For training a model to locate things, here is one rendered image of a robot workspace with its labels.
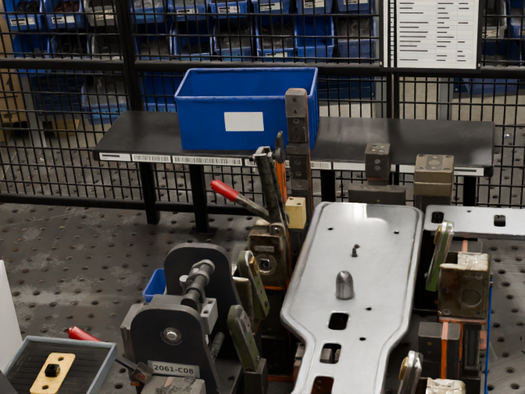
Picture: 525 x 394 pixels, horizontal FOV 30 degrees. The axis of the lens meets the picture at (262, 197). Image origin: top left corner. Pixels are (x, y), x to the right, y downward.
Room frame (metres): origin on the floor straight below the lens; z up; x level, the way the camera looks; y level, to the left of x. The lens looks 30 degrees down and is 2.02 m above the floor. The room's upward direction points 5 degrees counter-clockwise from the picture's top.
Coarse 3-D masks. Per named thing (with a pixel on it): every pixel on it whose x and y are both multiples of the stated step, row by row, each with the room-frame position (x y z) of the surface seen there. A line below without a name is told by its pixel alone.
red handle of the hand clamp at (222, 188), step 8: (216, 184) 1.60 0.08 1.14; (224, 184) 1.60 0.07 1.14; (224, 192) 1.59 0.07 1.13; (232, 192) 1.59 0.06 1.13; (232, 200) 1.59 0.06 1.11; (240, 200) 1.59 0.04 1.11; (248, 200) 1.60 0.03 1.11; (248, 208) 1.59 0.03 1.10; (256, 208) 1.58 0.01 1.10; (264, 216) 1.58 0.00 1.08
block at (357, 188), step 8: (352, 184) 1.82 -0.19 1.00; (360, 184) 1.81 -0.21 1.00; (352, 192) 1.79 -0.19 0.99; (360, 192) 1.79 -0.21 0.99; (368, 192) 1.79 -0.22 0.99; (376, 192) 1.78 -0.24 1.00; (384, 192) 1.78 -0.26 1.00; (392, 192) 1.77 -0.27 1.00; (400, 192) 1.77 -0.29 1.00; (352, 200) 1.79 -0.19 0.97; (360, 200) 1.79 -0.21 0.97; (368, 200) 1.79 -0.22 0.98; (376, 200) 1.78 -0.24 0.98; (384, 200) 1.78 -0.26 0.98; (392, 200) 1.77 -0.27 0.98; (400, 200) 1.77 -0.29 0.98
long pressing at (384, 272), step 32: (320, 224) 1.66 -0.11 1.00; (352, 224) 1.65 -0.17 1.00; (384, 224) 1.64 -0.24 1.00; (416, 224) 1.64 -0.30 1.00; (320, 256) 1.55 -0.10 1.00; (384, 256) 1.53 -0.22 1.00; (416, 256) 1.53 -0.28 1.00; (288, 288) 1.45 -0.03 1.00; (320, 288) 1.44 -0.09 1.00; (384, 288) 1.43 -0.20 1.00; (288, 320) 1.35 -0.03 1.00; (320, 320) 1.35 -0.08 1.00; (352, 320) 1.34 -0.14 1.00; (384, 320) 1.34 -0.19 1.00; (320, 352) 1.27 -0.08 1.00; (352, 352) 1.26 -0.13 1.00; (384, 352) 1.26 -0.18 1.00; (352, 384) 1.18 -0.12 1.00; (384, 384) 1.19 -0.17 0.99
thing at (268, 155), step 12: (252, 156) 1.59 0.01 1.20; (264, 156) 1.57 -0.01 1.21; (276, 156) 1.57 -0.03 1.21; (264, 168) 1.57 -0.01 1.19; (264, 180) 1.57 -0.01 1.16; (276, 180) 1.59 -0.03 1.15; (264, 192) 1.57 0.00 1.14; (276, 192) 1.59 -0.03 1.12; (276, 204) 1.56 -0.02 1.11; (276, 216) 1.56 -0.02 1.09
